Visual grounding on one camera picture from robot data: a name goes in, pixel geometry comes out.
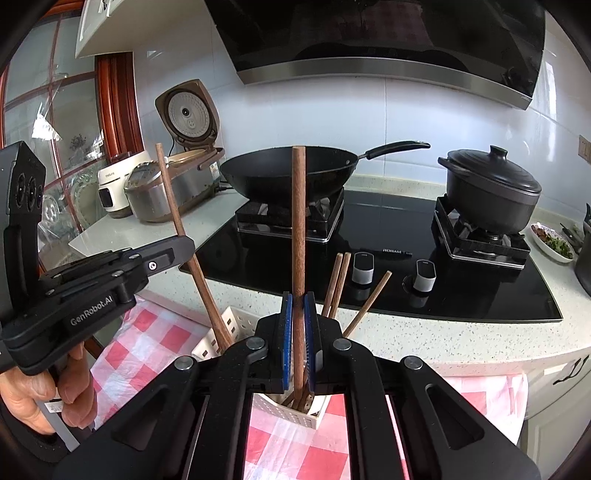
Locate patterned glass door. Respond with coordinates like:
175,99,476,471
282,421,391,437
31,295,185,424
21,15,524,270
0,18,109,296

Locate black cabinet handle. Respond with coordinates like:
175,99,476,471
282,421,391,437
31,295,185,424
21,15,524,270
553,354,590,385

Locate black glass gas cooktop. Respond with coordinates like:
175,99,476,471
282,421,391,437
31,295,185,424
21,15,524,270
180,186,565,324

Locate red-brown wooden door frame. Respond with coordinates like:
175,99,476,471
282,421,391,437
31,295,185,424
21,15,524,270
95,51,144,160

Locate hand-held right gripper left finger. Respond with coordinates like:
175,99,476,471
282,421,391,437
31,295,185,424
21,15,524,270
53,292,295,480

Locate black wok with handle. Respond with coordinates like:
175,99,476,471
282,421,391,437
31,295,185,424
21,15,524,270
219,141,431,205

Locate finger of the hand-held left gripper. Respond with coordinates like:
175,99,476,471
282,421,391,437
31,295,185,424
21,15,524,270
117,234,197,278

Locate black casserole pot with lid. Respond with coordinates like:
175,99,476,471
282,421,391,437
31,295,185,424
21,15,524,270
438,145,543,234

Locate white plate of food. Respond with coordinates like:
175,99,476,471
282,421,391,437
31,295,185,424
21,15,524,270
530,222,576,264

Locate white kitchen cabinet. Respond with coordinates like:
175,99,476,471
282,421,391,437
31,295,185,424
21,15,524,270
522,351,591,480

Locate black range hood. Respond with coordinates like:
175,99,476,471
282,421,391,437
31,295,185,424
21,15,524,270
205,0,546,112

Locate white perforated plastic basket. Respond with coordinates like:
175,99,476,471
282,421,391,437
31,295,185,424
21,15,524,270
191,305,332,431

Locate silver electric pressure cooker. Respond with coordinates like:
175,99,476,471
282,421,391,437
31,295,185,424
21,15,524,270
124,161,179,223

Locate person's left hand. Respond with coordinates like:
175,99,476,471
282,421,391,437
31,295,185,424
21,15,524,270
0,343,99,437

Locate speckled stone countertop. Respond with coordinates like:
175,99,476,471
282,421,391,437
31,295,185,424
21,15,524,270
69,175,591,370

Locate white wall cabinet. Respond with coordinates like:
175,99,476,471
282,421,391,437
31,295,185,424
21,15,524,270
75,0,134,59

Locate brown rice cooker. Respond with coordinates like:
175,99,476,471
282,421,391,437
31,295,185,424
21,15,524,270
154,79,227,216

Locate black burner grate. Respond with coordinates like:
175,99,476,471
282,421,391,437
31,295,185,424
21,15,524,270
431,194,533,269
235,186,345,244

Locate grey stove knob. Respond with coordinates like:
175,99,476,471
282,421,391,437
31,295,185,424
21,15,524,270
352,251,375,285
412,259,437,294

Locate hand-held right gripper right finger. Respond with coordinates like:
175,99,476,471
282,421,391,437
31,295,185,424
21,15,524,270
303,292,541,480

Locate red white checkered tablecloth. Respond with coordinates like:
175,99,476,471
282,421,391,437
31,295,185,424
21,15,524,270
90,295,529,480

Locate white electric cooker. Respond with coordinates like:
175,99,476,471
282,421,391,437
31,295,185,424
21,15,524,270
97,151,153,219

